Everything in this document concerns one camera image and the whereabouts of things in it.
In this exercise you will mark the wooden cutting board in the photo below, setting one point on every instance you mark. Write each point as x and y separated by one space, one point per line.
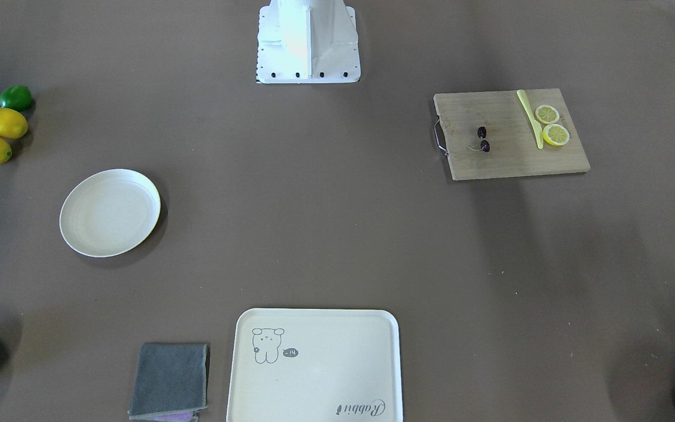
513 149

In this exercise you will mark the lemon slice upper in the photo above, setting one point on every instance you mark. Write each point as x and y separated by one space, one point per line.
547 114

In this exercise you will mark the cream rectangular tray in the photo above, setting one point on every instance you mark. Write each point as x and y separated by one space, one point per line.
316 365

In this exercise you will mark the grey folded cloth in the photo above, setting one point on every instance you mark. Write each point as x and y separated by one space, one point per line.
170 382

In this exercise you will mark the lemon slice lower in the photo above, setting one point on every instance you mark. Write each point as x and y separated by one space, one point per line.
555 135

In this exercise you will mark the yellow lemon upper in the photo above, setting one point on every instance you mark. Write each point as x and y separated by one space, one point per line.
13 125

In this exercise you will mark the lemon slice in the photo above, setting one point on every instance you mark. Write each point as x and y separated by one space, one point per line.
547 114
555 135

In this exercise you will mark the cream round plate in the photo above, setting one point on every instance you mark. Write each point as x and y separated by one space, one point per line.
109 213

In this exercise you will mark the green lime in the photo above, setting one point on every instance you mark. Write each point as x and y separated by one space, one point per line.
16 97

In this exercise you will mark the yellow-green plastic knife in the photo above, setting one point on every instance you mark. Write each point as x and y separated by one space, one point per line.
535 124

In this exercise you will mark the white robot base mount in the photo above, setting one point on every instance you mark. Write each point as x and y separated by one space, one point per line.
307 42

